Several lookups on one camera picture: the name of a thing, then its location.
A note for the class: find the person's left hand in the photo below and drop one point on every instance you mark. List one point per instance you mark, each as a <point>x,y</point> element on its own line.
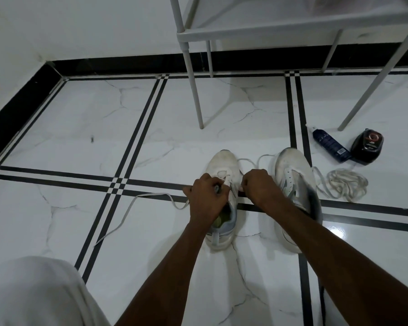
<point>205,201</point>

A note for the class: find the person's right hand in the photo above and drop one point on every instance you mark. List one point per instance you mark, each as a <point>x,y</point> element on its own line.
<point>261,190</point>

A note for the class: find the white sneaker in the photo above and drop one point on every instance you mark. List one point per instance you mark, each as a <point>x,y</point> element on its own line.
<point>292,159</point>
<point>224,159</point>

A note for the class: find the white shoelace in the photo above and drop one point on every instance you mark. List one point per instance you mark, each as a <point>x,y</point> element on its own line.
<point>139,207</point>
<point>346,183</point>

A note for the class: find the clear box with red lid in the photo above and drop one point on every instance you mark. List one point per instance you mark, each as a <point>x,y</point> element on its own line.
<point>343,3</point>

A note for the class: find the person's right forearm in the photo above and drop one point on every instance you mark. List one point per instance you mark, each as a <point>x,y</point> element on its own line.
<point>346,271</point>

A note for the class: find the person's left forearm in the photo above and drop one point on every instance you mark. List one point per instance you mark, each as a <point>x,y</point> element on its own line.
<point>163,281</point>

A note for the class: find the black shoe polish container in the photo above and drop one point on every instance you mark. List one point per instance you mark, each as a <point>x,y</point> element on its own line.
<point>366,147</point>

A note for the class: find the grey metal shelf rack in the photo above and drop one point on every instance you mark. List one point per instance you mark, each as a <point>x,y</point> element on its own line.
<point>275,28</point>

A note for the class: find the dark blue spray bottle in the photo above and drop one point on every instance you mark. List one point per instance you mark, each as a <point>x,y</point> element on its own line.
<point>331,145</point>

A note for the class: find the white shorts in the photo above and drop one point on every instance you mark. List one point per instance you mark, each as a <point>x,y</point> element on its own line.
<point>37,295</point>

